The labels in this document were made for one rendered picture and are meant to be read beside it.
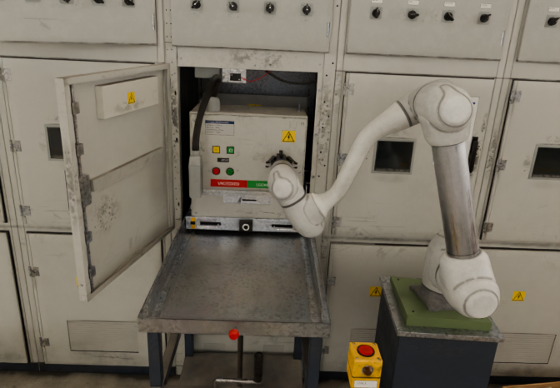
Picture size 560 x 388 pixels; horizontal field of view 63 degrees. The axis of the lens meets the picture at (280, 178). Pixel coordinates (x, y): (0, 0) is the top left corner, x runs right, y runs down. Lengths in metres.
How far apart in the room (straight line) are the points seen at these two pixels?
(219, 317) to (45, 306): 1.20
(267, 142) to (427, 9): 0.82
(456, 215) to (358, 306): 0.97
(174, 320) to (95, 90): 0.78
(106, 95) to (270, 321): 0.91
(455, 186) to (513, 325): 1.30
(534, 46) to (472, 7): 0.31
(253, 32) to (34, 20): 0.78
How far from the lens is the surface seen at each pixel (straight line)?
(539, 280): 2.56
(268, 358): 2.43
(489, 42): 2.08
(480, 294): 1.56
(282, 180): 1.51
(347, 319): 2.37
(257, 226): 2.05
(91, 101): 1.59
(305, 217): 1.60
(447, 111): 1.36
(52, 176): 2.22
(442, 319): 1.78
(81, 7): 1.89
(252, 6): 1.89
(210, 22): 1.90
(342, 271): 2.22
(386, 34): 1.94
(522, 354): 2.79
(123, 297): 2.38
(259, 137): 1.92
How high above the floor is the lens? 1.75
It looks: 19 degrees down
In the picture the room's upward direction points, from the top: 3 degrees clockwise
